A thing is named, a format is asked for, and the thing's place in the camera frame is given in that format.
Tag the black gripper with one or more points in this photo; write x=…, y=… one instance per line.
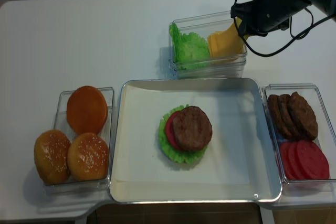
x=265, y=15

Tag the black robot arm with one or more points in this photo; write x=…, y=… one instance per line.
x=326, y=6

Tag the yellow cheese slice stack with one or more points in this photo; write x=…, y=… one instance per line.
x=209, y=39

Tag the clear lettuce cheese container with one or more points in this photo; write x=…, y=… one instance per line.
x=206, y=25

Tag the green lettuce in container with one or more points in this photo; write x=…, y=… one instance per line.
x=191, y=50

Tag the green lettuce leaf on tray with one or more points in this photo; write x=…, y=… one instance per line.
x=170, y=148

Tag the right brown patty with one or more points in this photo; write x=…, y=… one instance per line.
x=303, y=116

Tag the left brown patty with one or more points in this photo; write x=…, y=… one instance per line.
x=274, y=110

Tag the middle brown patty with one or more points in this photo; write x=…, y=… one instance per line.
x=283, y=107

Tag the brown patty on tray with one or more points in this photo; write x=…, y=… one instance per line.
x=192, y=129

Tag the left red tomato slice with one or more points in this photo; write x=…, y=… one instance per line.
x=284, y=148

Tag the red tomato slice on tray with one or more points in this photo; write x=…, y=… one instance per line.
x=169, y=131

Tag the middle red tomato slice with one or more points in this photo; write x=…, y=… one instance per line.
x=293, y=162

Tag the clear patty tomato container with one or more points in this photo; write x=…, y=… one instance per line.
x=325, y=140

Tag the silver metal tray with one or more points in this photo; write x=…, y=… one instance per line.
x=238, y=165

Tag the right red tomato slice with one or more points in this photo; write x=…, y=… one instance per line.
x=312, y=161

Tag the plain smooth bun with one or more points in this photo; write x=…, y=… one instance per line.
x=87, y=110

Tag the right sesame bun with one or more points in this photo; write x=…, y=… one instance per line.
x=88, y=157

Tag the sesame bun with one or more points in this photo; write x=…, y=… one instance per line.
x=88, y=157
x=50, y=157

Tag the clear bun container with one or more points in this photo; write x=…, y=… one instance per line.
x=72, y=186

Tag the left sesame bun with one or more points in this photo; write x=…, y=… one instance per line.
x=50, y=157

